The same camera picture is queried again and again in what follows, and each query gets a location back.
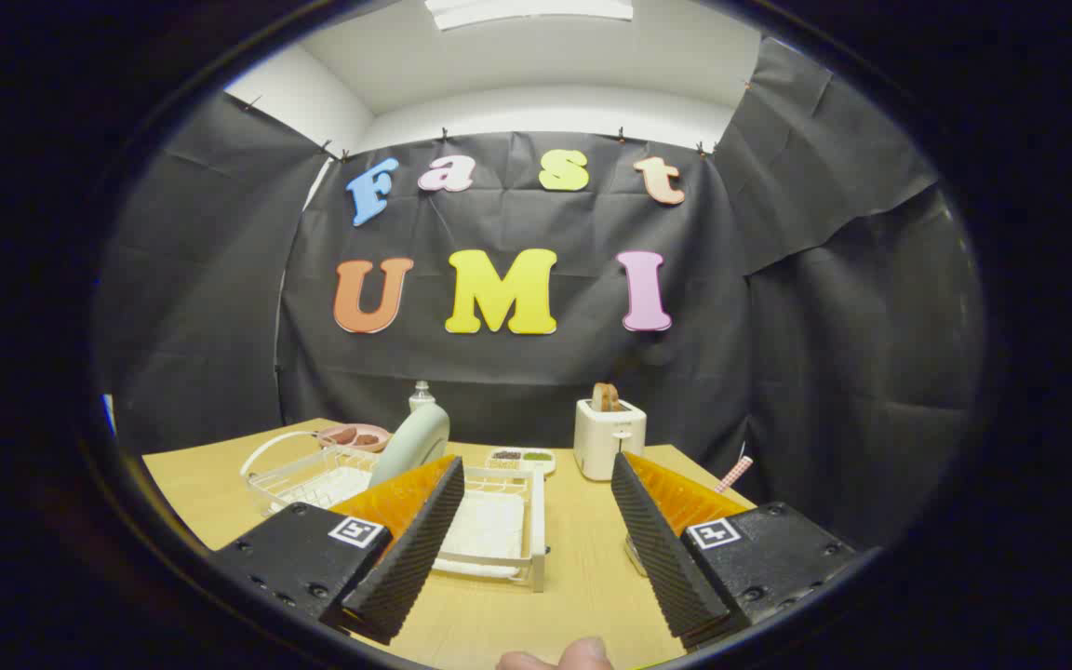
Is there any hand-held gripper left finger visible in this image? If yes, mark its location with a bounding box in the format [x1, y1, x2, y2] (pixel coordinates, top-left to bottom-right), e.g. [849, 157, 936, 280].
[210, 454, 466, 646]

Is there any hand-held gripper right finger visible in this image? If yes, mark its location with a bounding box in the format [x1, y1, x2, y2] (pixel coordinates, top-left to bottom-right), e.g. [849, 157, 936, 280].
[610, 451, 859, 650]

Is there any spoon with pink checked handle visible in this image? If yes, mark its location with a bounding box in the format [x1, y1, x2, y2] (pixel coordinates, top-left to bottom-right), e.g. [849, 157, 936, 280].
[715, 455, 754, 495]

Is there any pale green plate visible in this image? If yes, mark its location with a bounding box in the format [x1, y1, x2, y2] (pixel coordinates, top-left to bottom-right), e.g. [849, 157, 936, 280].
[368, 402, 451, 489]

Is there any white wire dish rack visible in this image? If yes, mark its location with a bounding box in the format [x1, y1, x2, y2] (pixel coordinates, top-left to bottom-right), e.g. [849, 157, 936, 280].
[240, 430, 548, 594]

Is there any pink plate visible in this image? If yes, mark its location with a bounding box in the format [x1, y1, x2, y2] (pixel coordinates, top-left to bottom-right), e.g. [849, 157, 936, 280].
[317, 423, 393, 454]

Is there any white divided dish with grains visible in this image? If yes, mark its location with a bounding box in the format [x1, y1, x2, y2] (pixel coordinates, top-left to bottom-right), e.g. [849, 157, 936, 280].
[486, 448, 556, 477]

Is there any white drain tray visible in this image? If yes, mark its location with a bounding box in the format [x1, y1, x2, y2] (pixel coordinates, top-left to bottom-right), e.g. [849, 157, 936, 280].
[294, 465, 526, 578]

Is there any white toaster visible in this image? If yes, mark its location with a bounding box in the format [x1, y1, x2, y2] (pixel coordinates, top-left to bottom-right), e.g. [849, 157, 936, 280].
[574, 398, 648, 482]

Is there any ceiling light panel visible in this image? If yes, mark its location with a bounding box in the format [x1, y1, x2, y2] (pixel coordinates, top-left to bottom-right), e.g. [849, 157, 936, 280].
[424, 0, 635, 32]

